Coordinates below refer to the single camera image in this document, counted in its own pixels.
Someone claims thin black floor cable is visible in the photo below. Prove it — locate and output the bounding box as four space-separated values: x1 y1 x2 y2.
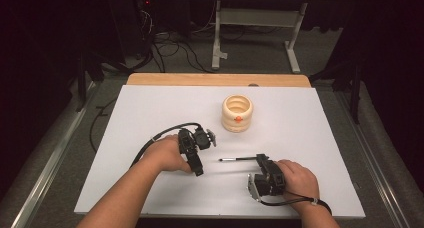
88 97 118 153

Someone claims right hand-held gripper cable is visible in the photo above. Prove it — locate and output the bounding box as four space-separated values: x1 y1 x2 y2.
259 191 333 216

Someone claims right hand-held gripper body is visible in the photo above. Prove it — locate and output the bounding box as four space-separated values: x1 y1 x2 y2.
246 158 287 203

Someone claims white metal desk frame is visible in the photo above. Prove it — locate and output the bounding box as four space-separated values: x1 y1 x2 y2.
211 0 310 74

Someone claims bundle of black floor cables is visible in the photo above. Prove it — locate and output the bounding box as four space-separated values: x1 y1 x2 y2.
131 29 214 74

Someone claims white table board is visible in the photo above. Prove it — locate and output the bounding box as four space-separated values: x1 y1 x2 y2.
73 84 366 220

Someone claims person's right hand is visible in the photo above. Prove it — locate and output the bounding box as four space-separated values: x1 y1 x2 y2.
276 159 321 209

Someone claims cream ribbed pen holder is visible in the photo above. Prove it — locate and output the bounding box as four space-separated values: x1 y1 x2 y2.
221 94 254 134

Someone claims aluminium floor rail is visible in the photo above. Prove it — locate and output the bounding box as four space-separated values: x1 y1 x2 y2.
335 90 415 228
9 83 102 228

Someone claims black metal stand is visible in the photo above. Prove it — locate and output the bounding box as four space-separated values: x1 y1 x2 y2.
74 50 105 113
309 60 365 125

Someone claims dark computer tower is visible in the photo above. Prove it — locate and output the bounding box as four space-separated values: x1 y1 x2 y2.
108 0 155 60

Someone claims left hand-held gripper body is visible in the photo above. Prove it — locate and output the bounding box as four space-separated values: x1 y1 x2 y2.
177 125 218 156

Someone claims person's left hand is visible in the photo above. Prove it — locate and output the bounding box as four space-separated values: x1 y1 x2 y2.
141 134 194 174

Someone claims black pen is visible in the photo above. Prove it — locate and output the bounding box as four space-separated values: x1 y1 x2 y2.
218 155 259 163

